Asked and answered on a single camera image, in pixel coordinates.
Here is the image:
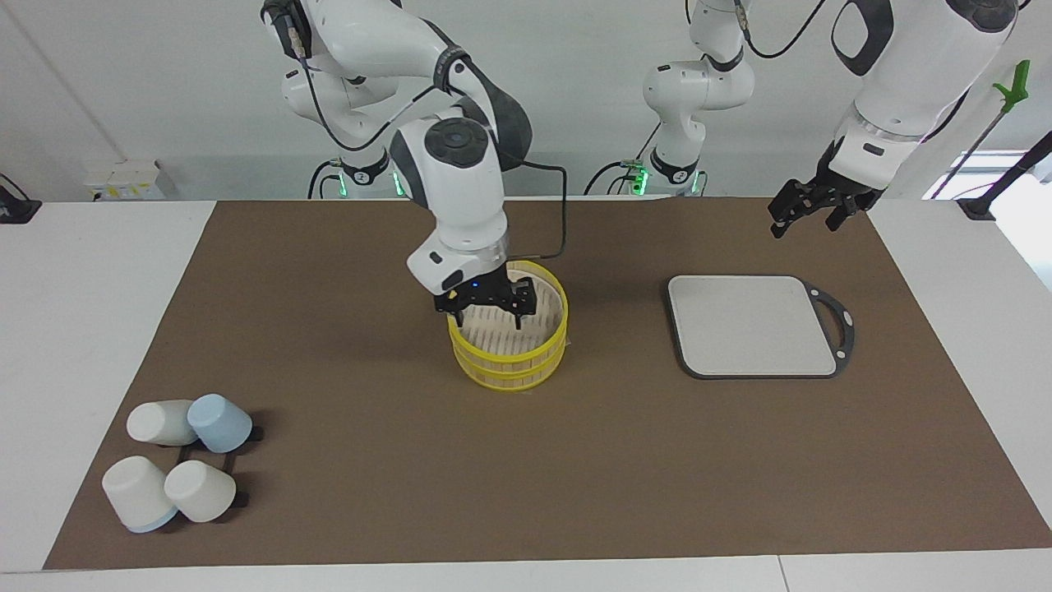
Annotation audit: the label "yellow steamer basket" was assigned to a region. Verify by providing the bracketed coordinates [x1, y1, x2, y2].
[450, 325, 569, 393]

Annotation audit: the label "grey cutting board black rim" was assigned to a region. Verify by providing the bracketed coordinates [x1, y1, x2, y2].
[664, 275, 856, 380]

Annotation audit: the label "brown table mat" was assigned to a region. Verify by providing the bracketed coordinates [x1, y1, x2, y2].
[43, 197, 1052, 570]

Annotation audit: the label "black stand with clamp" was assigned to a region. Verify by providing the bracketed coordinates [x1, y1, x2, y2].
[957, 130, 1052, 222]

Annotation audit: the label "pole with green clip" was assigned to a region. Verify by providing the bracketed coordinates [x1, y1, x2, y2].
[929, 59, 1031, 199]

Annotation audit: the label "black cup rack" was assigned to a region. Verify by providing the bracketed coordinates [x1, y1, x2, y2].
[156, 423, 265, 511]

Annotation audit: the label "light blue cup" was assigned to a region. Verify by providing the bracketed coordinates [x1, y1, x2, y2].
[187, 394, 254, 455]

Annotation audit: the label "plain white cup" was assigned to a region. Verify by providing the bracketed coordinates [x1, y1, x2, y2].
[164, 460, 238, 525]
[127, 400, 199, 447]

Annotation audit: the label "white and yellow boxes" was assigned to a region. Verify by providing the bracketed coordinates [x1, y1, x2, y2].
[82, 159, 170, 201]

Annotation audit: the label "white cup blue rim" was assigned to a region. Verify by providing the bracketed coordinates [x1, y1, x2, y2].
[102, 456, 180, 534]

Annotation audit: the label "small black table clamp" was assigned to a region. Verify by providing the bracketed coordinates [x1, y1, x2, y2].
[0, 173, 43, 225]

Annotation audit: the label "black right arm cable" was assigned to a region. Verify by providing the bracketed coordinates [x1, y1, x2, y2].
[288, 25, 570, 262]

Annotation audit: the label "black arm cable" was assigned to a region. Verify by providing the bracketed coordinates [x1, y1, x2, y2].
[734, 0, 828, 61]
[288, 25, 570, 262]

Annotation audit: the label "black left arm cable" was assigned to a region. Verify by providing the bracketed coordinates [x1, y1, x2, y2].
[734, 0, 828, 61]

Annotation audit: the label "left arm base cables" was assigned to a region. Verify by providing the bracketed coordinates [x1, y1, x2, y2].
[583, 123, 660, 198]

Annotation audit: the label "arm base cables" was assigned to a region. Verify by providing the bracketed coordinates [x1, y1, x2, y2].
[307, 159, 349, 200]
[583, 123, 660, 198]

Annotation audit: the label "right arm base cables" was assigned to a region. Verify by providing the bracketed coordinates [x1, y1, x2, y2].
[307, 159, 349, 200]

